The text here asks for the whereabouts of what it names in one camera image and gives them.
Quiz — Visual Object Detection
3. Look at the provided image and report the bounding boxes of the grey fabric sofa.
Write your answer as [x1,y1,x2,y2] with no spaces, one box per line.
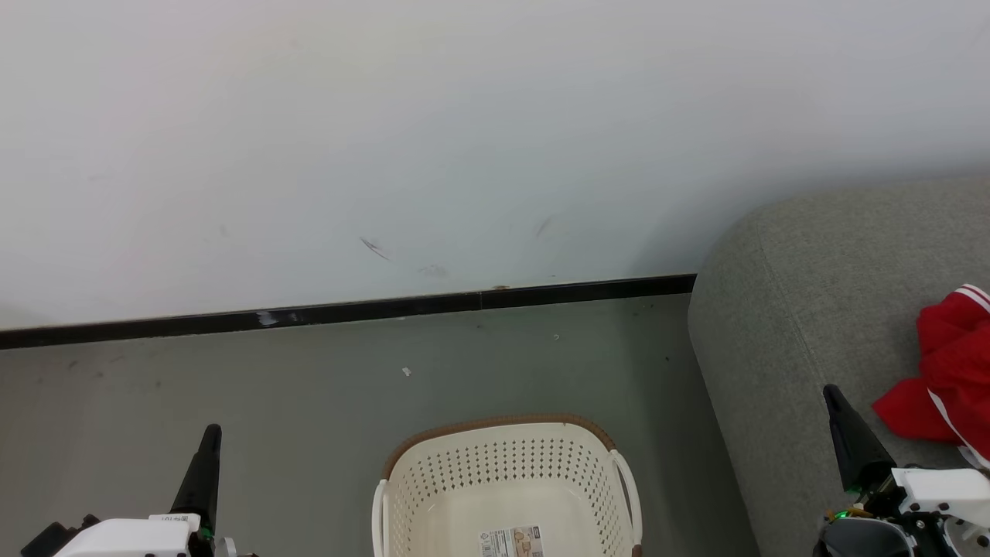
[688,178,990,557]

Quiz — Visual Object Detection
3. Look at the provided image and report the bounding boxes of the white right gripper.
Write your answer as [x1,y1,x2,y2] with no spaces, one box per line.
[822,384,990,557]

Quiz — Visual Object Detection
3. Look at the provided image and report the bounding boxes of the printed basket label sticker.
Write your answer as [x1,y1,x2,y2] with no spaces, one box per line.
[478,526,545,557]

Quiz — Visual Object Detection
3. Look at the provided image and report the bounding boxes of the red shorts with striped hem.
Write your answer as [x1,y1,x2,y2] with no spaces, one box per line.
[916,284,990,388]

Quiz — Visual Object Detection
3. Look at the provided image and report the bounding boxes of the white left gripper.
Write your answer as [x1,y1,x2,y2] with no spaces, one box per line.
[53,423,224,557]

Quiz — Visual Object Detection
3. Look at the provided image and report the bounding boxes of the red garment with white stripe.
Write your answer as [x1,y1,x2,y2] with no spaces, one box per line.
[872,375,990,470]

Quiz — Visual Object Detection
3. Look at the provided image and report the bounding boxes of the cream perforated laundry basket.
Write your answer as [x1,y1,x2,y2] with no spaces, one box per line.
[372,415,644,557]

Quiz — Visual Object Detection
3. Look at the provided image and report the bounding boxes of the black baseboard strip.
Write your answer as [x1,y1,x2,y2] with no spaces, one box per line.
[0,274,698,350]

